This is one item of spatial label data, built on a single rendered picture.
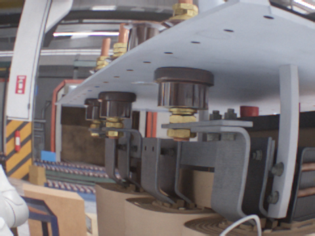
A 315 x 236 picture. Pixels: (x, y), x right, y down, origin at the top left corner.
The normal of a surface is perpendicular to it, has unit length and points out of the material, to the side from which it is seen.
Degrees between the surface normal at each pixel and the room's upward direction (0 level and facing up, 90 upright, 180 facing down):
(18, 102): 90
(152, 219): 90
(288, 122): 90
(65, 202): 90
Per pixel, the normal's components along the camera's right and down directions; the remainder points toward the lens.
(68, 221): 0.29, -0.04
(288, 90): -0.95, -0.07
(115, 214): -0.66, -0.07
